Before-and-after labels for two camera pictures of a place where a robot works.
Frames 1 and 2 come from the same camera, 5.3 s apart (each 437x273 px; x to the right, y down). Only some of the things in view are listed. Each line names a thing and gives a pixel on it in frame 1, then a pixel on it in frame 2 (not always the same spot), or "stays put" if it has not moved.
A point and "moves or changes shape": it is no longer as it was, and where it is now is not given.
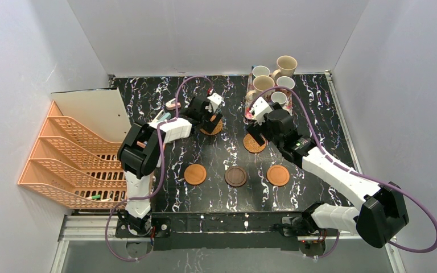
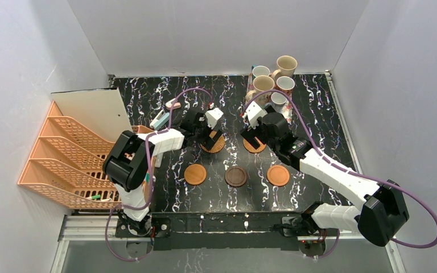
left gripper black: [207, 116] → [211, 133]
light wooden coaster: [277, 175] stays put
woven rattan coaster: [251, 144] stays put
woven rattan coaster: [217, 129] moves or changes shape
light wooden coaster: [194, 174] stays put
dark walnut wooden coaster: [235, 176] stays put
